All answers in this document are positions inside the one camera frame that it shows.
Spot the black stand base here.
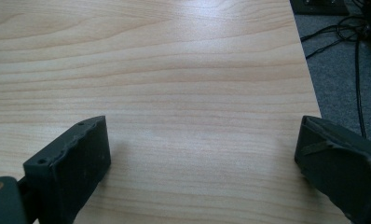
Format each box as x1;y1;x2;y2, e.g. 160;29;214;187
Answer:
289;0;350;17

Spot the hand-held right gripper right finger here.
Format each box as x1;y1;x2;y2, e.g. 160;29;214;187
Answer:
294;115;371;224

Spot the black looped cable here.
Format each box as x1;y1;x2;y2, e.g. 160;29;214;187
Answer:
299;16;371;60

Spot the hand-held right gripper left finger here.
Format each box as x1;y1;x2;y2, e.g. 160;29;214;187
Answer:
22;115;112;224

